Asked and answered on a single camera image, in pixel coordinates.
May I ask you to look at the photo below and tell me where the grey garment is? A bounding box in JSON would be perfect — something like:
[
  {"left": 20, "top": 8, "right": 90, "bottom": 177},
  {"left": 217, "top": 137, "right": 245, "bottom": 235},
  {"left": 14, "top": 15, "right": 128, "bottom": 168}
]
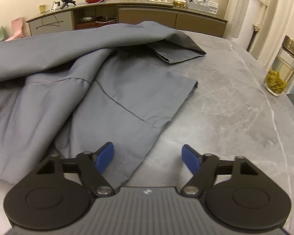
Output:
[{"left": 0, "top": 21, "right": 205, "bottom": 187}]

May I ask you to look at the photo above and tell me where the glass tea bottle gold lid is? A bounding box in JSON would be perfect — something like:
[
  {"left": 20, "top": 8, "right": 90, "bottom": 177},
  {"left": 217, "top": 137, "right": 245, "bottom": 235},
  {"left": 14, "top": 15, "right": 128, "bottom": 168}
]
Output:
[{"left": 263, "top": 35, "right": 294, "bottom": 97}]

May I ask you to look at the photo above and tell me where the green plastic chair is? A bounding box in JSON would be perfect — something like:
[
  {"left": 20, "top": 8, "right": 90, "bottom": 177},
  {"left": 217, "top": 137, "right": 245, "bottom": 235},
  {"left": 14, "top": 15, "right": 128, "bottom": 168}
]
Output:
[{"left": 0, "top": 26, "right": 7, "bottom": 42}]

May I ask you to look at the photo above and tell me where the pink plastic chair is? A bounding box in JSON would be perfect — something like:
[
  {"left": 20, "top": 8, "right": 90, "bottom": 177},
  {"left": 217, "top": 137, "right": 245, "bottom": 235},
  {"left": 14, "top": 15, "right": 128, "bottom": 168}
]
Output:
[{"left": 6, "top": 17, "right": 24, "bottom": 41}]

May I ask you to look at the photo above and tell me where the long grey TV cabinet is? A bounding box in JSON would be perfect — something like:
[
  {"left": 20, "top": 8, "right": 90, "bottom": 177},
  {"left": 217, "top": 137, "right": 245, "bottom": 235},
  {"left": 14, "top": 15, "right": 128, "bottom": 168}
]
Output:
[{"left": 26, "top": 0, "right": 227, "bottom": 37}]

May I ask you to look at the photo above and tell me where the white curtain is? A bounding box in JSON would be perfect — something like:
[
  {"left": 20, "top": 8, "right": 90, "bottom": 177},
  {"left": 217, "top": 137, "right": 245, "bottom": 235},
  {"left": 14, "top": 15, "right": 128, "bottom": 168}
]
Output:
[{"left": 224, "top": 0, "right": 294, "bottom": 67}]

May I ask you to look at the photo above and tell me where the white box of items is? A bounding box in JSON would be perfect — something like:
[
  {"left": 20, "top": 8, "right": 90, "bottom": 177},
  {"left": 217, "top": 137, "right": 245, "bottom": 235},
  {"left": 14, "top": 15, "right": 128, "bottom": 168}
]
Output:
[{"left": 186, "top": 0, "right": 219, "bottom": 15}]

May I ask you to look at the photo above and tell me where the gold tissue box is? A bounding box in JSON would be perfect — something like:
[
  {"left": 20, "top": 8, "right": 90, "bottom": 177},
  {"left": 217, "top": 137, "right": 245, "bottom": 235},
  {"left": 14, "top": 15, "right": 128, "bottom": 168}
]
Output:
[{"left": 172, "top": 0, "right": 186, "bottom": 7}]

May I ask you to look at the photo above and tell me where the small camera on tripod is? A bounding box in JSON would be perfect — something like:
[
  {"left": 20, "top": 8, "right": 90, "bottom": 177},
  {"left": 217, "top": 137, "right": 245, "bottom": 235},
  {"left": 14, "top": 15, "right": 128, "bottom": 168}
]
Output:
[{"left": 59, "top": 0, "right": 76, "bottom": 9}]

